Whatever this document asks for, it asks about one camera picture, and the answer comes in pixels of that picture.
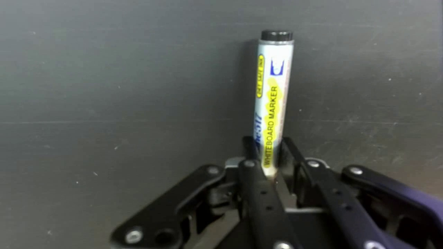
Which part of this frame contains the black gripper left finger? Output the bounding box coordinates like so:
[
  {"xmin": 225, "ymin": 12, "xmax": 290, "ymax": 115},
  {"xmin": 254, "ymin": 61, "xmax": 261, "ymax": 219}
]
[{"xmin": 109, "ymin": 136, "xmax": 301, "ymax": 249}]

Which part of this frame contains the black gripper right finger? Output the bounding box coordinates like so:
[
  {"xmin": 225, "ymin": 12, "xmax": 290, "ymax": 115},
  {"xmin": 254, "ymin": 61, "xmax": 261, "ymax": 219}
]
[{"xmin": 281, "ymin": 136, "xmax": 443, "ymax": 249}]

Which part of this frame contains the black whiteboard marker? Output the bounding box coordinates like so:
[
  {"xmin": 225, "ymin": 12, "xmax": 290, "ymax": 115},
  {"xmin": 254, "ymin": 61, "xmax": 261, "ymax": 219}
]
[{"xmin": 250, "ymin": 28, "xmax": 294, "ymax": 180}]

